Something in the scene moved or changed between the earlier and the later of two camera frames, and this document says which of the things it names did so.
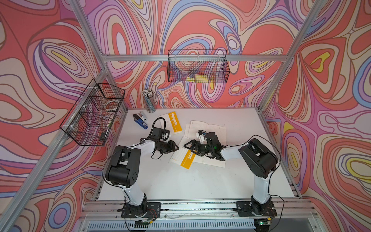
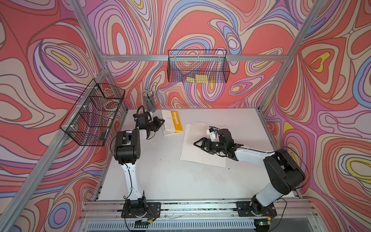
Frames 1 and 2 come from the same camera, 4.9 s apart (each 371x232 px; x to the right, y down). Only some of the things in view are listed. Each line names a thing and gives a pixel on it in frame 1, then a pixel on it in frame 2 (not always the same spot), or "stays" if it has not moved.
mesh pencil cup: (148, 94) stays
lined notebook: (184, 157) to (171, 120)
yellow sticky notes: (199, 79) stays
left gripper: (170, 147) to (155, 121)
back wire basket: (198, 65) stays
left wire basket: (89, 118) stays
